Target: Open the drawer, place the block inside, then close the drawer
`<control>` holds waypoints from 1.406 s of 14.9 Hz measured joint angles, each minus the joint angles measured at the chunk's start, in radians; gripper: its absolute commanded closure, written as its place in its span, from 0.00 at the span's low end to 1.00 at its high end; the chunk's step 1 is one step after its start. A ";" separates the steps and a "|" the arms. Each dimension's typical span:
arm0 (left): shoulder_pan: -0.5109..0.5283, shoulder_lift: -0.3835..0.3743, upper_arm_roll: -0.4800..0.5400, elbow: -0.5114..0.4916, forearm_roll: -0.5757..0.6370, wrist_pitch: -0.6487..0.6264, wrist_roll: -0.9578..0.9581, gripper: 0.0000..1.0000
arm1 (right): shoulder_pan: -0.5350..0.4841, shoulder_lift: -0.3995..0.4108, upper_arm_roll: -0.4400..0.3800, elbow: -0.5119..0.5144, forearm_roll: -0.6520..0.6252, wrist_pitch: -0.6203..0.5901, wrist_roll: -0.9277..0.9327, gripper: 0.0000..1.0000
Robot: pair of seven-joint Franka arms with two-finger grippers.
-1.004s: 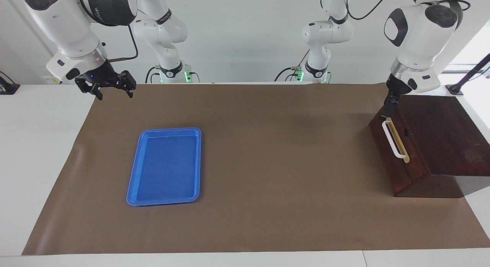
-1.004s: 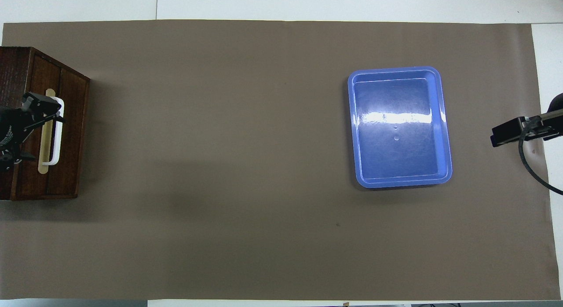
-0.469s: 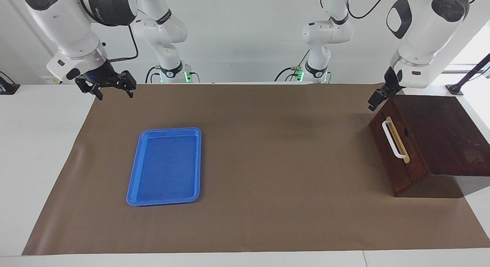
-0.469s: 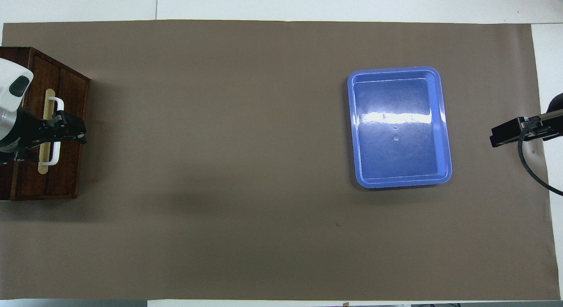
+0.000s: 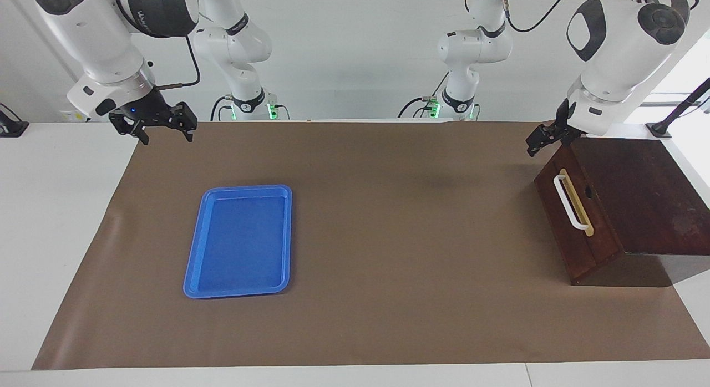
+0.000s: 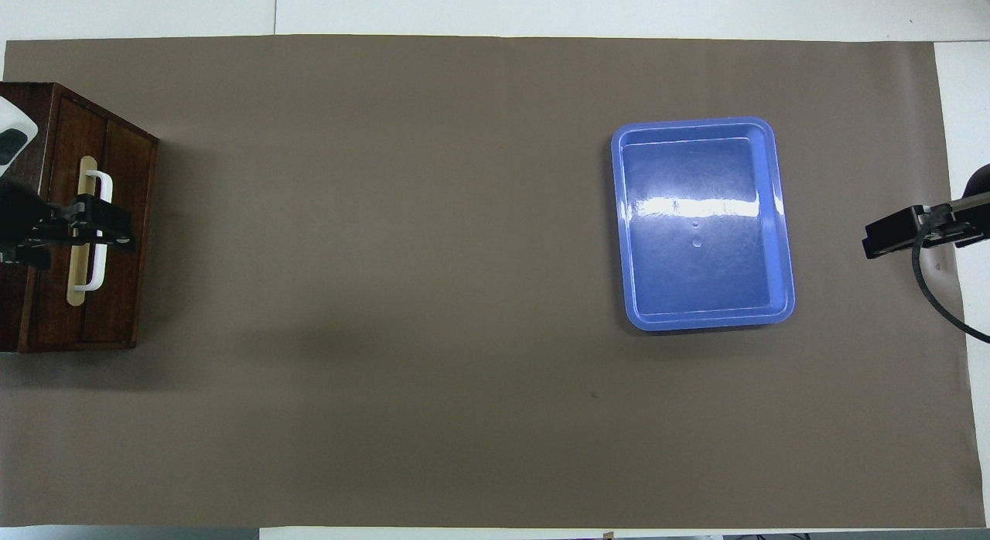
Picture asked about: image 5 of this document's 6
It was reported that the black arm base cable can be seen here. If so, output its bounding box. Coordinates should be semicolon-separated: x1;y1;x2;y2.
397;71;450;119
210;95;234;121

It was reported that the dark wooden cabinet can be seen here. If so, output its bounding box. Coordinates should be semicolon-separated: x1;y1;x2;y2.
534;136;710;288

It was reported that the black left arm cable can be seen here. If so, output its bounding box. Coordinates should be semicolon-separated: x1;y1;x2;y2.
499;0;701;34

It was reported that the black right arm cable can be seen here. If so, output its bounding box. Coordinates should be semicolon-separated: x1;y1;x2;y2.
153;35;201;91

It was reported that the brown table mat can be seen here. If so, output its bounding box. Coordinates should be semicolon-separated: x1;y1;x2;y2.
32;120;710;371

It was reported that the blue plastic tray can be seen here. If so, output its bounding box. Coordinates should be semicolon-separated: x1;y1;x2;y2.
183;184;293;299

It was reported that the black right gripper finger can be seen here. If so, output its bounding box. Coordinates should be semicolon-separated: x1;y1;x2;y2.
109;113;150;146
165;102;199;143

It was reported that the wooden drawer with white handle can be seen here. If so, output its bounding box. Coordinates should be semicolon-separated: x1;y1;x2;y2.
535;139;622;269

